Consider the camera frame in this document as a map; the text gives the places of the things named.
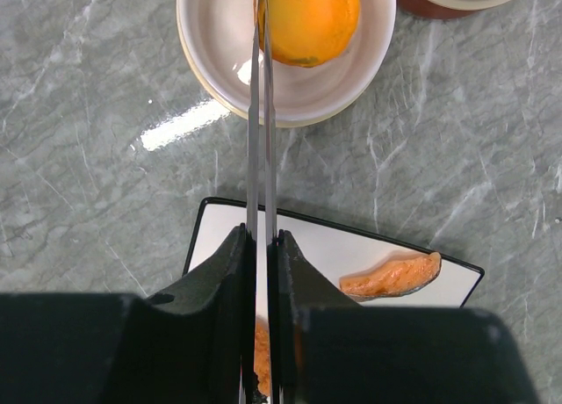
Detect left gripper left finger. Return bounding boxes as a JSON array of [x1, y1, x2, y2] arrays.
[[1, 226, 256, 403]]

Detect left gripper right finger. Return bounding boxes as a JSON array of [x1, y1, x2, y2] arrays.
[[267, 231, 539, 403]]

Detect salmon slice food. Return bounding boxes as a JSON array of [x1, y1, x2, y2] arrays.
[[339, 252, 442, 301]]

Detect metal tongs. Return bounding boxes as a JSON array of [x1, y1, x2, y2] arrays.
[[239, 0, 282, 404]]

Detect orange egg yolk food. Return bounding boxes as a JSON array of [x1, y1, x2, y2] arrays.
[[254, 0, 361, 68]]

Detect orange fried food piece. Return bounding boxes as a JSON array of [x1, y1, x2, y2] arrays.
[[254, 320, 271, 396]]

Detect yellow lunch container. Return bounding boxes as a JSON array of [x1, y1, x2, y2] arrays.
[[176, 0, 396, 127]]

